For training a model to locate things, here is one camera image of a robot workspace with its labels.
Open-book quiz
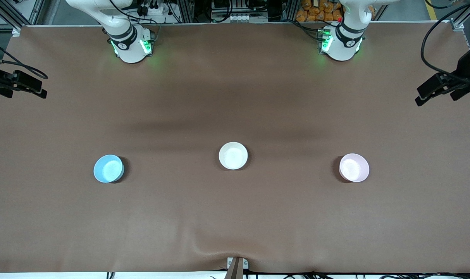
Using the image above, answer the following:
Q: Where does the pink bowl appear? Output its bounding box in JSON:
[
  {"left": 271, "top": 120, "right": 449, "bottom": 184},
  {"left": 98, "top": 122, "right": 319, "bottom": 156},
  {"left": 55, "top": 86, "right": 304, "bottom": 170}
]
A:
[{"left": 339, "top": 153, "right": 370, "bottom": 183}]

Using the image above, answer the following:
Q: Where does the blue bowl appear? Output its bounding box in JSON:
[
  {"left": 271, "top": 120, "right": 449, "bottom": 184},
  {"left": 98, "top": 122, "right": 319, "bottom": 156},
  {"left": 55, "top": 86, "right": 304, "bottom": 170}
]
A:
[{"left": 93, "top": 155, "right": 124, "bottom": 183}]

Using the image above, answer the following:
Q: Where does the white bowl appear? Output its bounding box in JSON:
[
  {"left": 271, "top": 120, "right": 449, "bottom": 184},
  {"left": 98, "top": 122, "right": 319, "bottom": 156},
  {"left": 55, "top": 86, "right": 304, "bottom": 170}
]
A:
[{"left": 219, "top": 142, "right": 248, "bottom": 170}]

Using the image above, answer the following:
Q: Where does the bag of orange items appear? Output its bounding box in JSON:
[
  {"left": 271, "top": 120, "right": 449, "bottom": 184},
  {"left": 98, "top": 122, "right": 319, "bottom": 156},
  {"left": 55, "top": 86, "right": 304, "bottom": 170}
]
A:
[{"left": 296, "top": 0, "right": 343, "bottom": 22}]

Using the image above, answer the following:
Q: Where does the white power strip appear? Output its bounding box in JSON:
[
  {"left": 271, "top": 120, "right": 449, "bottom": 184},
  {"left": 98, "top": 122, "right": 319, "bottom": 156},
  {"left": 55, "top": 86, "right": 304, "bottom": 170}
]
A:
[{"left": 136, "top": 0, "right": 170, "bottom": 17}]

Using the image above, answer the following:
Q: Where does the grey control box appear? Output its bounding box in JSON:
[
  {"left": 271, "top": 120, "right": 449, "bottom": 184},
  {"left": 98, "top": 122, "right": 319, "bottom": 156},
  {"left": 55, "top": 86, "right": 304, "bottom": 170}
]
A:
[{"left": 211, "top": 0, "right": 269, "bottom": 23}]

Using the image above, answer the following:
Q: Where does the brown table cover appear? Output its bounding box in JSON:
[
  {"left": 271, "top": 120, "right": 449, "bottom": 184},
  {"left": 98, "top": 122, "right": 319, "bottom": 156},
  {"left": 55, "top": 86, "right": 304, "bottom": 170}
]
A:
[{"left": 0, "top": 23, "right": 470, "bottom": 274}]

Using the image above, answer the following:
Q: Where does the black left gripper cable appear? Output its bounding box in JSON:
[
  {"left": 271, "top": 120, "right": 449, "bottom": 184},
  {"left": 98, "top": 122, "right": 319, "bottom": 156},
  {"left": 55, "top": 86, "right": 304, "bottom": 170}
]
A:
[{"left": 420, "top": 0, "right": 470, "bottom": 83}]

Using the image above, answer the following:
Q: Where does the aluminium frame rail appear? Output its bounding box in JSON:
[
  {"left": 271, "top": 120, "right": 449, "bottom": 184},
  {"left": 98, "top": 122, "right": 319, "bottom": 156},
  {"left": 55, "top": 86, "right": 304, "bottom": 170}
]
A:
[
  {"left": 450, "top": 0, "right": 470, "bottom": 32},
  {"left": 0, "top": 0, "right": 45, "bottom": 33}
]

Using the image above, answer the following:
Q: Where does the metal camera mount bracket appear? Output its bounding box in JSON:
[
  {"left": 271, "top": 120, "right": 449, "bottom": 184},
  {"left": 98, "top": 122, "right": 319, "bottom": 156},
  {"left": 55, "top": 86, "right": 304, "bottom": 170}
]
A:
[{"left": 226, "top": 257, "right": 249, "bottom": 279}]

